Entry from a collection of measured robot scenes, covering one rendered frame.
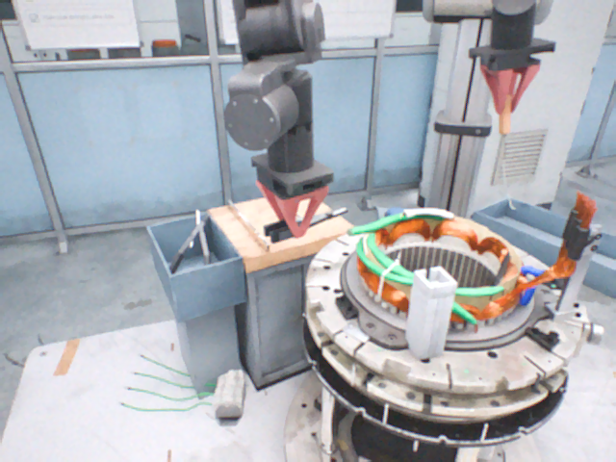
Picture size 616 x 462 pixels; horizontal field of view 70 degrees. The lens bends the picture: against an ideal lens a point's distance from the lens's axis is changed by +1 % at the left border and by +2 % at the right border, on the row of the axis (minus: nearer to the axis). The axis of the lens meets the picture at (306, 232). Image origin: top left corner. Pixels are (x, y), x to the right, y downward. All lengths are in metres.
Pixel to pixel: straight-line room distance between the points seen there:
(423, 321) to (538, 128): 2.71
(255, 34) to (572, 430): 0.77
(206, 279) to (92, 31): 2.07
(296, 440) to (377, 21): 2.47
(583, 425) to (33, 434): 0.90
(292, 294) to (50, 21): 2.13
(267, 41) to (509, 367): 0.40
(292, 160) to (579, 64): 2.73
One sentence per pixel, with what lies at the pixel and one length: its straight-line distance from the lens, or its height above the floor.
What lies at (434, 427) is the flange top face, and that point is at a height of 1.02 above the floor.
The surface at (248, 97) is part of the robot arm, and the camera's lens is 0.43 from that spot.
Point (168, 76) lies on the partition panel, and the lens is 2.67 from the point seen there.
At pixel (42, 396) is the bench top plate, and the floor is 0.78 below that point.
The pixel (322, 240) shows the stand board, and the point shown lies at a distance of 0.70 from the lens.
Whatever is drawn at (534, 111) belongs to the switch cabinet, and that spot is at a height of 0.75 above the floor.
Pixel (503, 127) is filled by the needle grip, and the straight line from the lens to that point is 0.79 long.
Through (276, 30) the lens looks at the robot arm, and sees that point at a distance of 0.48.
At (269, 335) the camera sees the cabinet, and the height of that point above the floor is 0.89.
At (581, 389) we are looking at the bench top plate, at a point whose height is 0.78.
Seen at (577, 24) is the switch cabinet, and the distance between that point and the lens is 3.06.
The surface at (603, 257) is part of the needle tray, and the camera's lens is 0.88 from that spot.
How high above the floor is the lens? 1.42
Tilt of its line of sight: 30 degrees down
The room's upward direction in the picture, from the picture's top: straight up
